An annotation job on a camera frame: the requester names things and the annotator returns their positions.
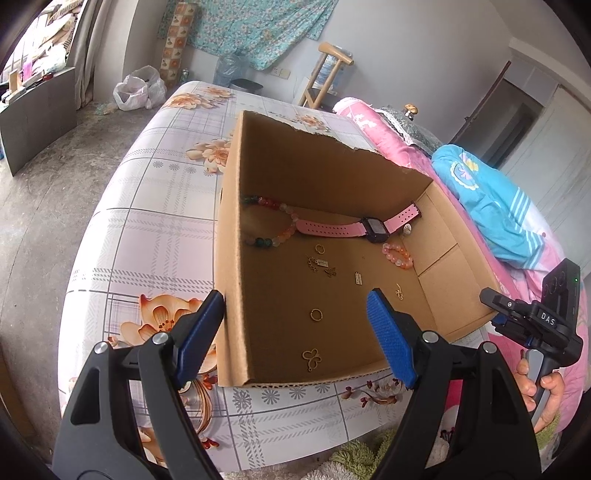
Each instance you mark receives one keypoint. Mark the brown cardboard box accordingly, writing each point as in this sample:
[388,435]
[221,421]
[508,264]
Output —
[286,295]

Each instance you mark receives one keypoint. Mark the pink floral blanket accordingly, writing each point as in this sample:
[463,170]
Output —
[526,286]

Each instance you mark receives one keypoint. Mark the grey lace cloth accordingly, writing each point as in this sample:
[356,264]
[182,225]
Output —
[415,131]

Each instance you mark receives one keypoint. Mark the dark wooden door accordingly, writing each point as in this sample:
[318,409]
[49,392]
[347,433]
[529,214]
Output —
[480,110]

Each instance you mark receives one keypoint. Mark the person's right hand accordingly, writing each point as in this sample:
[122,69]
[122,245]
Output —
[551,392]

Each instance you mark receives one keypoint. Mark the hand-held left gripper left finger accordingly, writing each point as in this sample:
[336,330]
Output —
[203,337]

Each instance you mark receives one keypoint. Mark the large blue water jug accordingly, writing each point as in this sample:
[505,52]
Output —
[231,69]

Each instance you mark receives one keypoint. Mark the wooden chair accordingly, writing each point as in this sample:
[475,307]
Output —
[318,92]

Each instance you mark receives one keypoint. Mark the grey curtain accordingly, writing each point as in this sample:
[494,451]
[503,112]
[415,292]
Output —
[85,50]

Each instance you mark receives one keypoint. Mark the grey cabinet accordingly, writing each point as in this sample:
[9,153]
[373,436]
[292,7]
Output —
[37,124]

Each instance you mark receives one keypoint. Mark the white plastic bag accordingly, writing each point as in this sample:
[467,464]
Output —
[138,90]

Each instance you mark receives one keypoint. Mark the black waste bin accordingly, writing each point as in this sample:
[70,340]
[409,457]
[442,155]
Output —
[245,86]

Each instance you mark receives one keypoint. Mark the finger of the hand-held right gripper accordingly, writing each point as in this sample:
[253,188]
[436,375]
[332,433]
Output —
[501,300]
[508,325]

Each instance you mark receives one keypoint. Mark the small gold charm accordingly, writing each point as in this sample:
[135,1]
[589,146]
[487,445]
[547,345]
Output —
[399,291]

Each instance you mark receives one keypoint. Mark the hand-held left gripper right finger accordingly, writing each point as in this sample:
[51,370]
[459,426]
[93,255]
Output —
[392,341]

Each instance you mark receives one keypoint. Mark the blue striped garment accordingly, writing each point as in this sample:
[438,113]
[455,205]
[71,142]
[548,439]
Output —
[489,207]

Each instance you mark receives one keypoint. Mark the wall socket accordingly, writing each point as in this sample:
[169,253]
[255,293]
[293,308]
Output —
[281,72]

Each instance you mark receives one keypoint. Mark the floral plaid tablecloth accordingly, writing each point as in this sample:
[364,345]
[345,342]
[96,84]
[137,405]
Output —
[152,221]

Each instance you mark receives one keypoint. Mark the mushroom figurine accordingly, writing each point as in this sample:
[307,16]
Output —
[411,111]

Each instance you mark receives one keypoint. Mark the teal floral wall cloth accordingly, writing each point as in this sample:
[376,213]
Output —
[258,27]

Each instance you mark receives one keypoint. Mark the patterned tall box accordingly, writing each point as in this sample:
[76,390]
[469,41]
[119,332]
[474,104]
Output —
[173,46]

